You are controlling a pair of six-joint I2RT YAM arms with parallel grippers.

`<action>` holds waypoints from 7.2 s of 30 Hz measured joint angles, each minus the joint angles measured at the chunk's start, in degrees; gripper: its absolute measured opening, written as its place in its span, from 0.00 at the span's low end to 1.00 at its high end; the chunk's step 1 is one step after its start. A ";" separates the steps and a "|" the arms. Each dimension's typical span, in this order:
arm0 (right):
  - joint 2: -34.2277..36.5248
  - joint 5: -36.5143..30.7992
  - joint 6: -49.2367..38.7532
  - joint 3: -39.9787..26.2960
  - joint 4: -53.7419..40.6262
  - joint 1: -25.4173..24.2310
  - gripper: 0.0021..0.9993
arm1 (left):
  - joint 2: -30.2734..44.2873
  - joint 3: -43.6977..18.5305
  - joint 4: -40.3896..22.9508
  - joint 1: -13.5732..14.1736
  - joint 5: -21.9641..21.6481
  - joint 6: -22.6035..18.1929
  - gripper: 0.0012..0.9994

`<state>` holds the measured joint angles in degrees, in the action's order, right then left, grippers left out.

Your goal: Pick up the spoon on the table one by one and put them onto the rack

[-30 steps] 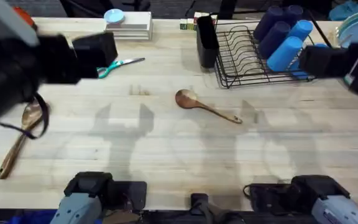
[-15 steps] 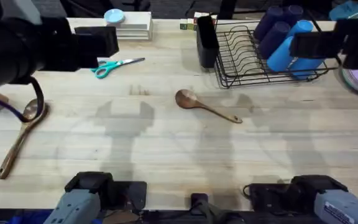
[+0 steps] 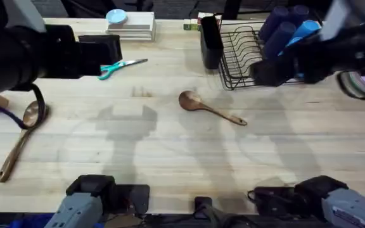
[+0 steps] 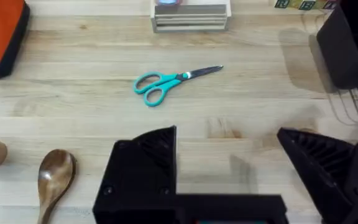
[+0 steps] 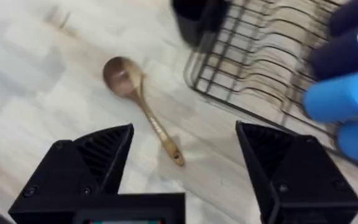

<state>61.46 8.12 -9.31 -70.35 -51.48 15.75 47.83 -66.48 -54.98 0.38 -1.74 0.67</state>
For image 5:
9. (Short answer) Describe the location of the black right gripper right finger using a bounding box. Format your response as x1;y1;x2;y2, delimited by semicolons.
234;121;358;224

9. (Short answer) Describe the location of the black wire dish rack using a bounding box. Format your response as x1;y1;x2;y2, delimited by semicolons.
183;0;358;175

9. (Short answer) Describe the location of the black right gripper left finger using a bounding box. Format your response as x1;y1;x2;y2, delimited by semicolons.
7;123;135;224

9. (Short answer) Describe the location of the dark blue cylinder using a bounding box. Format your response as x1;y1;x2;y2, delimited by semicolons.
308;24;358;81
328;0;358;37

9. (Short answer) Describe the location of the black cutlery holder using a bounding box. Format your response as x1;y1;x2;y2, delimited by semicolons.
170;0;231;49

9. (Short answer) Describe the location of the wooden spoon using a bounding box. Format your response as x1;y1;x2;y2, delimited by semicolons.
102;55;186;168

